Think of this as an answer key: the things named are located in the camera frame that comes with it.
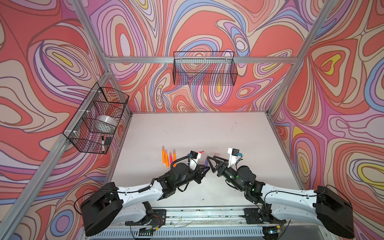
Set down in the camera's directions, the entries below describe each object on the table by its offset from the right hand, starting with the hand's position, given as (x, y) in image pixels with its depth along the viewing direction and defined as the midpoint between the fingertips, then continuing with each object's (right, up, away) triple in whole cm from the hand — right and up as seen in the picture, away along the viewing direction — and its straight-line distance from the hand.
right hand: (210, 161), depth 74 cm
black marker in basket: (-53, +9, -2) cm, 54 cm away
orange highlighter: (-28, -1, +22) cm, 35 cm away
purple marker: (-2, -1, -1) cm, 2 cm away
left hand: (0, -4, 0) cm, 4 cm away
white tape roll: (-52, +20, -1) cm, 55 cm away
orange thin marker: (-21, -1, +22) cm, 30 cm away
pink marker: (-3, +1, +20) cm, 20 cm away
